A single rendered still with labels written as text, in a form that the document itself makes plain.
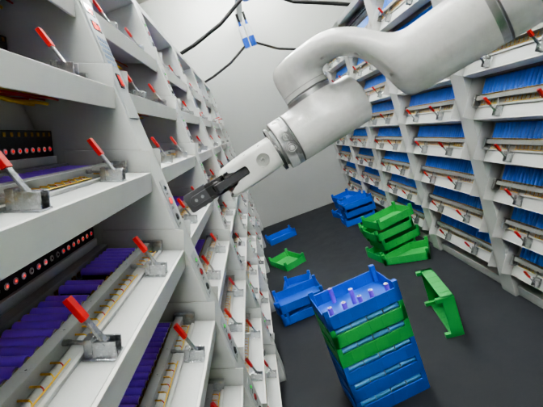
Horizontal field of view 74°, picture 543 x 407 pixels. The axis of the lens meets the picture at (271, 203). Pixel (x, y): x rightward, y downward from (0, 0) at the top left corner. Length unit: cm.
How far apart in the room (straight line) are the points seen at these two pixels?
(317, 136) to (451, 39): 21
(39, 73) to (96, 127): 31
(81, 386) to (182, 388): 31
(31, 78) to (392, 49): 49
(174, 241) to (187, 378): 31
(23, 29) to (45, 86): 36
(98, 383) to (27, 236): 18
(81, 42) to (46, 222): 55
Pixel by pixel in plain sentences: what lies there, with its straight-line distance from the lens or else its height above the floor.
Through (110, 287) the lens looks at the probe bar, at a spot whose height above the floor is 100.
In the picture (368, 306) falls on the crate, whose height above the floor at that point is 43.
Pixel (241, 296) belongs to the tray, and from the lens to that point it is 152.
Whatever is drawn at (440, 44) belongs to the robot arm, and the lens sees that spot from 54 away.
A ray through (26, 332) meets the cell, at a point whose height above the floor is 102.
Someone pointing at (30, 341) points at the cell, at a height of 101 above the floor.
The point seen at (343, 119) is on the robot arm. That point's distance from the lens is 59.
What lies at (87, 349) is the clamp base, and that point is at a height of 98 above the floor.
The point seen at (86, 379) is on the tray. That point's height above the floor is 96.
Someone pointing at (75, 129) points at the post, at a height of 130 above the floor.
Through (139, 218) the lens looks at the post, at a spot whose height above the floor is 106.
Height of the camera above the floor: 115
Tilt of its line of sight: 11 degrees down
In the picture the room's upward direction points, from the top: 20 degrees counter-clockwise
